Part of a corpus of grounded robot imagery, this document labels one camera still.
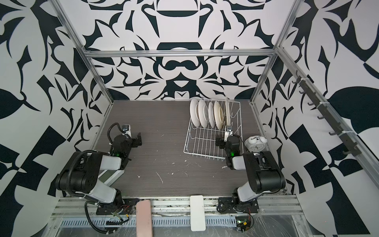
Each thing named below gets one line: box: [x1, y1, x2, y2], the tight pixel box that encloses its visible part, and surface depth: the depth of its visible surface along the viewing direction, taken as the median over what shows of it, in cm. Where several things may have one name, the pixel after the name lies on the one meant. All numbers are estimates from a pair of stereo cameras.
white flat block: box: [189, 195, 206, 232], surface depth 71 cm
